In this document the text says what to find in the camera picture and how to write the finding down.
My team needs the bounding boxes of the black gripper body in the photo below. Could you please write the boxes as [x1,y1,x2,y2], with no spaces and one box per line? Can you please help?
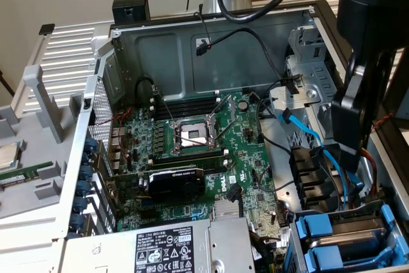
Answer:
[336,0,409,53]

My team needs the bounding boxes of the blue SATA wire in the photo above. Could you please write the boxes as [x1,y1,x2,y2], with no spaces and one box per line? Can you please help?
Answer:
[278,107,365,202]

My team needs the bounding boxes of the red yellow black power wire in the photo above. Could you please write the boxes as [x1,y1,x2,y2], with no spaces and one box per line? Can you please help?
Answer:
[359,150,389,205]

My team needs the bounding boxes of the hard disk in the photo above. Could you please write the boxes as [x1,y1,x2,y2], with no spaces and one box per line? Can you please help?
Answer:
[293,204,404,263]

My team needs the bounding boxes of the blue plastic disk carrier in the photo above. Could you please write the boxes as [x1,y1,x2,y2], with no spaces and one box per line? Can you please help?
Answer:
[302,242,402,270]

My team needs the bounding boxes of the grey metal disk bay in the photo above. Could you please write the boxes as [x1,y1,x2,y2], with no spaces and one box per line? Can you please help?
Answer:
[286,199,409,273]

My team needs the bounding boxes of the silver metal drive cage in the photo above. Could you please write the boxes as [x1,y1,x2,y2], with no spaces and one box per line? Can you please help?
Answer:
[268,19,349,141]

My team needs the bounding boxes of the green motherboard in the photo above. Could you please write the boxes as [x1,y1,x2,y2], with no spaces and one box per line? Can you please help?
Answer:
[107,90,290,248]

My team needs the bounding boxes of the metal socket cover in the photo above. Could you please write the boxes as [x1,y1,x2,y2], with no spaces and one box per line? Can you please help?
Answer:
[208,94,238,125]

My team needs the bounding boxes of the thin metal locking lever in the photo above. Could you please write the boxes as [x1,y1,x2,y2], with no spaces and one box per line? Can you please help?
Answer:
[152,86,176,125]
[214,116,237,144]

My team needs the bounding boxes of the black angled connector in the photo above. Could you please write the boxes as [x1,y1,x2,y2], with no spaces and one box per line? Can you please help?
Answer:
[227,183,242,203]

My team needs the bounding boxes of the open grey PC case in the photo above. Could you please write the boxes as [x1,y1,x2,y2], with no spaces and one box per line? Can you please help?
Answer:
[50,0,409,273]

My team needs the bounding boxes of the black RAM slot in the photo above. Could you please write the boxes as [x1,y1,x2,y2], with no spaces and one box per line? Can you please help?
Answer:
[150,159,229,174]
[152,92,221,108]
[148,150,228,165]
[150,99,221,118]

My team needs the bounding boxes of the silver finned heatsink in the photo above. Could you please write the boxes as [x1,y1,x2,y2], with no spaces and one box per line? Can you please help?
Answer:
[213,201,240,221]

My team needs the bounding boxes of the CPU socket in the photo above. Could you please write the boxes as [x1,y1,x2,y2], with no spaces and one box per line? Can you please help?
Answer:
[171,116,224,156]

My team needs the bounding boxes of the black graphics card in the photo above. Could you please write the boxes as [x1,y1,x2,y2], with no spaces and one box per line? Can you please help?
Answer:
[105,166,207,201]

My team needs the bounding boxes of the silver power supply unit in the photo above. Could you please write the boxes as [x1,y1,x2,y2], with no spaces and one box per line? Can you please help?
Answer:
[62,217,256,273]

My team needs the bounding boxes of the black plastic box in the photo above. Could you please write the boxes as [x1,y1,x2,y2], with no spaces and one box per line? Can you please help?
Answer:
[111,0,151,26]

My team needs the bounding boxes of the grey parts rack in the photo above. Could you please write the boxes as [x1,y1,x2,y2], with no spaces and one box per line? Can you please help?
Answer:
[0,63,86,222]

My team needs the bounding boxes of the green RAM stick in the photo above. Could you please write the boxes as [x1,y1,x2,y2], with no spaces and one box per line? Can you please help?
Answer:
[0,161,54,188]

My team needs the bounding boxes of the silver CPU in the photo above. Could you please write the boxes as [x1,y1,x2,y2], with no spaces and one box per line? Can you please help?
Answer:
[0,140,26,171]

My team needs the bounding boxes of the dark slanted rod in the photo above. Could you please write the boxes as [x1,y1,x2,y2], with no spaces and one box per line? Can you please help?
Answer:
[0,68,15,98]

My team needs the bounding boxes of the red black twisted wire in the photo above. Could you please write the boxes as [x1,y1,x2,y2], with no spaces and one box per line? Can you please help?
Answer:
[370,112,394,132]

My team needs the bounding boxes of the black plastic air duct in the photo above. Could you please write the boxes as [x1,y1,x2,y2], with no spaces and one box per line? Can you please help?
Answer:
[289,145,344,213]

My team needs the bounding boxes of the black wire on case floor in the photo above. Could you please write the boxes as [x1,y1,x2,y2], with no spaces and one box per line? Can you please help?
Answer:
[255,79,297,156]

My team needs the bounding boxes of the grey looped wire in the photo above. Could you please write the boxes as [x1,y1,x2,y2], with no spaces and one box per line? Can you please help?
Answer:
[258,164,297,194]

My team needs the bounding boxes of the black wire with black connector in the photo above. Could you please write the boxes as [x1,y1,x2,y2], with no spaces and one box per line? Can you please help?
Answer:
[194,27,303,95]

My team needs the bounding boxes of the black sleeved wire bundle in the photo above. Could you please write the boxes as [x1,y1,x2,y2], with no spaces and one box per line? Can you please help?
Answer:
[249,230,285,273]

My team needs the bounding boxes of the thin red black sensor wire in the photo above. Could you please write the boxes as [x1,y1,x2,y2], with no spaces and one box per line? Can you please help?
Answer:
[193,10,213,50]

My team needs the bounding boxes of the short looped black wire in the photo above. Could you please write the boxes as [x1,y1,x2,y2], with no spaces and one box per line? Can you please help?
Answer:
[134,76,162,98]

